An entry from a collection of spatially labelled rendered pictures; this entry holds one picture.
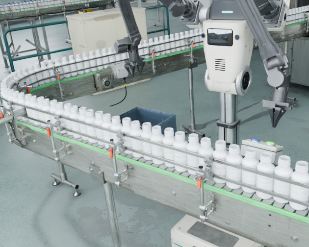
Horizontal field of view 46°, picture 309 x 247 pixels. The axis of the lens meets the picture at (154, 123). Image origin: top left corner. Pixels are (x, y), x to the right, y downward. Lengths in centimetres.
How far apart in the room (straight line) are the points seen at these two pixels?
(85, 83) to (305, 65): 314
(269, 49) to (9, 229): 241
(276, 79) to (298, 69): 395
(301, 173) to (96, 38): 467
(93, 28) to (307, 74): 306
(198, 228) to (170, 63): 174
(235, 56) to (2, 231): 221
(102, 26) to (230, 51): 392
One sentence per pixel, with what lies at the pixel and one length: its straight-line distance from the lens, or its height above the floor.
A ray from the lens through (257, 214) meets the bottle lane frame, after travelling 136.
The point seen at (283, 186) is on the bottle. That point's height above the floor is 107.
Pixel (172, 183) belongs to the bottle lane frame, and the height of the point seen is 95.
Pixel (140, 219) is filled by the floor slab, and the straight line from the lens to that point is 288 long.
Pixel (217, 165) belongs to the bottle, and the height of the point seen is 108.
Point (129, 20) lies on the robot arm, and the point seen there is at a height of 154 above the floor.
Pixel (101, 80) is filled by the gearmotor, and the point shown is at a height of 95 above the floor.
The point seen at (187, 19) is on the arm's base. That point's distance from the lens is 202.
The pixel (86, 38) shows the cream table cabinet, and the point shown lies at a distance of 553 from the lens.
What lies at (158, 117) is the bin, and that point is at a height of 90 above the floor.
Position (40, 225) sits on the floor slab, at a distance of 306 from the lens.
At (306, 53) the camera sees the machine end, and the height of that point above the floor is 56.
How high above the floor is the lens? 178
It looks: 24 degrees down
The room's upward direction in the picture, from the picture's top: 5 degrees counter-clockwise
